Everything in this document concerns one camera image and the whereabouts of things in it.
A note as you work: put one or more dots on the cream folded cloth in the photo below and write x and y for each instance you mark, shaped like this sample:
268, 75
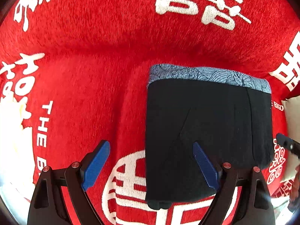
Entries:
17, 159

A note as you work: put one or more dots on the black pants with blue trim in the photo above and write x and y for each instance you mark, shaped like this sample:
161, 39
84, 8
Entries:
228, 113

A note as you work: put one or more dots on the red blanket with white characters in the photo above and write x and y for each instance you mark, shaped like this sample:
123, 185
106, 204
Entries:
84, 66

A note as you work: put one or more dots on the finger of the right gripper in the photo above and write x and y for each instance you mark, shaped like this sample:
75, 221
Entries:
288, 143

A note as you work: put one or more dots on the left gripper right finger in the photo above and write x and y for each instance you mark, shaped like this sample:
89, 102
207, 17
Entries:
254, 205

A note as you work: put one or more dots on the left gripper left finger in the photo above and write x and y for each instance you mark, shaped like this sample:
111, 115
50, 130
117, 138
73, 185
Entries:
48, 205

